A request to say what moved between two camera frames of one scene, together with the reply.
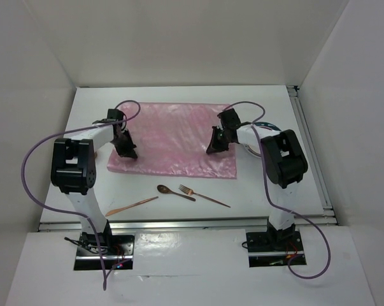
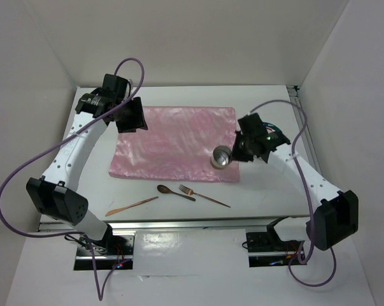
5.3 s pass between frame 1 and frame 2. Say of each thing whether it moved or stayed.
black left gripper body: moved
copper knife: stayed
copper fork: stayed
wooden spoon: stayed
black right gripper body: moved
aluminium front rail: stayed
